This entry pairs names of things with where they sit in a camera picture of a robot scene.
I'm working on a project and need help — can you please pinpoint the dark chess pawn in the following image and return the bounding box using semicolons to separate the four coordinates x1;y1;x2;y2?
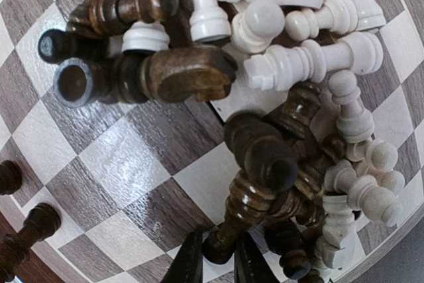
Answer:
1;202;62;282

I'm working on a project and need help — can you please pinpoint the dark chess piece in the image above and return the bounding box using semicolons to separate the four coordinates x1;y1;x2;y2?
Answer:
1;160;23;195

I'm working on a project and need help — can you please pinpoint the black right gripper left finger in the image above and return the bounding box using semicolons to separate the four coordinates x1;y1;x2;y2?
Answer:
162;231;203;283

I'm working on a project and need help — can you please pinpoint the wooden chess board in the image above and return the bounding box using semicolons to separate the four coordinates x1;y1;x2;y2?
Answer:
1;0;423;282

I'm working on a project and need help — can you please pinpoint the pile of white chess pieces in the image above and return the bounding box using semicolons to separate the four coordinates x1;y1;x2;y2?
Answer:
126;43;327;282

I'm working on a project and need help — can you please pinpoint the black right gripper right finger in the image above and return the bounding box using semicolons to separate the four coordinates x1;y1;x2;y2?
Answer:
235;232;277;283

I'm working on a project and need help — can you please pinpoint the pile of dark chess pieces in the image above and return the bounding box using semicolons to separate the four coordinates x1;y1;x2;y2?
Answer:
38;0;348;280

